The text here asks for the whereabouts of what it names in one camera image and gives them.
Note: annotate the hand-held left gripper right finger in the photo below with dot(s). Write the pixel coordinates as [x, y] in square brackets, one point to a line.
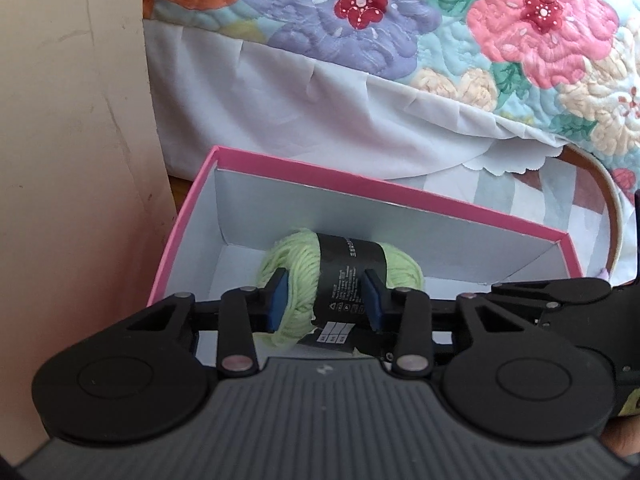
[371, 305]

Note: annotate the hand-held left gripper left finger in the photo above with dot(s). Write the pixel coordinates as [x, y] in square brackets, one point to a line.
[281, 305]

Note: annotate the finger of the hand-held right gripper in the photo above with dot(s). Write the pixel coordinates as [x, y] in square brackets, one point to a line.
[560, 291]

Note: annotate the green yarn ball black label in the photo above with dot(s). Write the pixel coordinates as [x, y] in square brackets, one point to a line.
[295, 270]

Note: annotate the pink cardboard box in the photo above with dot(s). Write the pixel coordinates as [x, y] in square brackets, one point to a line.
[400, 225]

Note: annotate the round striped rug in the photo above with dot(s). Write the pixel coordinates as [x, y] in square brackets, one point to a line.
[550, 200]

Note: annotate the beige wooden panel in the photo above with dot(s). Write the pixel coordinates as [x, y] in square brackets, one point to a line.
[75, 160]

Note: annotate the floral quilted bedspread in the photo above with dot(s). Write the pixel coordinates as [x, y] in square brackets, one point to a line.
[350, 35]

